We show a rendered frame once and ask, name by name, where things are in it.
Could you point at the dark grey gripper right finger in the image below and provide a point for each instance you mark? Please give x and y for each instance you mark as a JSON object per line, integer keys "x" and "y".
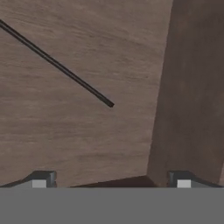
{"x": 180, "y": 176}

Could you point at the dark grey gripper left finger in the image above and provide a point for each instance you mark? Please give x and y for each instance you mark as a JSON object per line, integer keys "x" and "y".
{"x": 43, "y": 176}

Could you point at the black ladle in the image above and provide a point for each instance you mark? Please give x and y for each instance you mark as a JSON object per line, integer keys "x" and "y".
{"x": 67, "y": 71}

